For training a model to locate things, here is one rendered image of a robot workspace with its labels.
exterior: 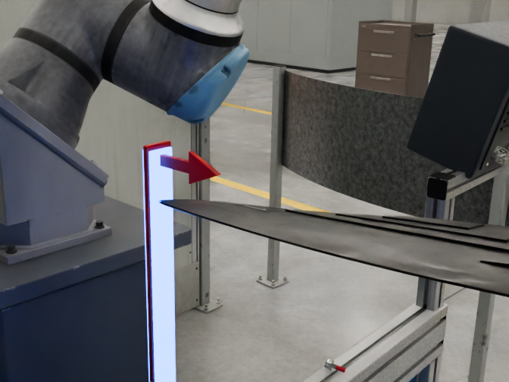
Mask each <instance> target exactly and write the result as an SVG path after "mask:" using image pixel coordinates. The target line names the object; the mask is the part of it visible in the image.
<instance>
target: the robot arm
mask: <svg viewBox="0 0 509 382"><path fill-rule="evenodd" d="M241 2H242V0H38V2H37V3H36V4H35V5H34V7H33V9H32V10H31V12H30V13H29V14H28V15H27V17H26V19H25V20H24V21H23V23H22V24H21V25H20V27H19V29H18V30H17V32H16V33H15V34H14V36H13V37H12V39H11V40H10V42H9V43H8V44H7V45H6V46H5V47H4V48H2V49H1V50H0V89H1V90H2V91H3V94H2V95H3V96H4V97H6V98H7V99H9V100H10V101H11V102H13V103H14V104H15V105H16V106H18V107H19V108H20V109H22V110H23V111H25V112H26V113H27V114H28V115H29V116H31V117H32V118H34V119H35V120H36V121H38V122H39V123H40V124H41V125H43V126H44V127H46V128H47V129H48V130H50V131H51V132H53V134H55V135H56V136H58V137H59V138H60V139H62V140H63V141H64V142H66V144H68V145H69V146H71V147H72V148H73V149H75V148H76V147H77V145H78V143H79V141H80V136H79V133H80V129H81V126H82V124H83V120H84V117H85V115H86V110H87V107H88V104H89V100H90V99H91V97H92V95H93V93H94V92H95V90H96V89H97V87H98V85H99V84H100V82H101V81H102V80H107V81H108V82H110V83H113V84H114V85H115V86H118V87H120V88H121V89H124V90H126V91H127V92H130V93H132V94H133V95H135V96H137V97H139V98H141V99H143V100H145V101H147V102H149V103H150V104H152V105H154V106H156V107H158V108H160V109H162V110H164V111H166V112H167V114H168V115H174V116H176V117H178V118H180V119H182V120H184V121H187V122H189V123H191V124H200V123H202V122H204V121H206V120H207V119H208V118H209V117H210V116H211V115H212V114H213V113H214V112H215V111H216V110H217V109H218V108H219V107H220V105H221V104H222V103H223V101H224V100H225V98H226V97H227V96H228V95H229V93H230V91H231V90H232V88H233V87H234V86H235V84H236V82H237V80H238V79H239V77H240V75H241V74H242V72H243V70H244V68H245V66H246V64H247V62H248V58H249V55H250V53H249V50H248V49H247V48H246V47H245V45H243V44H241V45H240V44H239V42H240V39H241V38H242V34H243V32H244V29H245V25H244V23H243V22H242V18H241V17H240V15H239V6H240V5H241Z"/></svg>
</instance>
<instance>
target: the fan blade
mask: <svg viewBox="0 0 509 382"><path fill-rule="evenodd" d="M159 201H160V202H159V203H161V204H162V205H166V206H167V207H170V208H173V209H176V210H178V211H182V212H185V213H187V214H191V215H194V216H196V217H199V218H204V219H206V220H209V221H213V222H216V223H218V224H223V225H226V226H228V227H233V228H236V229H239V230H243V231H246V232H249V233H253V234H256V235H258V236H263V237H266V238H269V239H272V240H277V241H280V242H283V243H288V244H290V245H294V246H298V247H302V248H304V249H310V250H313V251H315V252H321V253H324V254H327V255H332V256H335V257H339V258H343V259H347V260H350V261H356V262H359V263H362V264H366V265H371V266H374V267H378V268H383V269H386V270H390V271H396V272H399V273H403V274H409V275H412V276H415V277H422V278H425V279H428V280H434V281H438V282H442V283H447V284H451V285H455V286H459V287H464V288H468V289H472V290H478V291H482V292H485V293H491V294H495V295H499V296H506V297H509V227H506V226H498V225H491V224H477V223H470V222H463V221H449V220H441V219H433V218H419V217H410V216H380V215H371V214H342V213H330V212H323V211H306V210H289V209H283V208H272V207H266V206H259V205H255V206H258V207H262V208H269V209H273V210H277V211H278V212H263V211H258V210H254V209H250V208H244V207H241V206H237V205H231V204H238V205H247V204H241V203H234V202H219V201H209V200H196V199H163V200H159Z"/></svg>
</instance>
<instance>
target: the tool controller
mask: <svg viewBox="0 0 509 382"><path fill-rule="evenodd" d="M407 148H408V149H410V150H411V151H413V152H416V153H417V154H419V155H422V156H423V157H425V158H428V159H429V160H431V161H434V162H435V163H437V164H440V165H442V166H444V167H446V168H448V169H451V170H454V172H456V171H460V172H464V173H465V174H466V178H468V179H473V178H474V177H477V176H479V175H480V174H483V173H485V172H486V171H490V170H491V169H493V168H496V167H497V166H499V165H503V166H505V165H506V164H507V163H508V162H509V20H500V21H490V22H481V23H463V24H454V25H451V26H450V27H449V28H448V31H447V33H446V36H445V40H444V42H443V44H442V48H441V51H440V53H439V56H438V59H437V62H436V65H435V68H434V70H433V73H432V76H431V79H430V82H429V85H428V87H427V90H426V94H425V96H424V98H423V102H422V105H421V107H420V110H419V113H418V115H417V119H416V122H415V124H414V128H413V130H412V133H411V137H410V139H409V141H408V146H407Z"/></svg>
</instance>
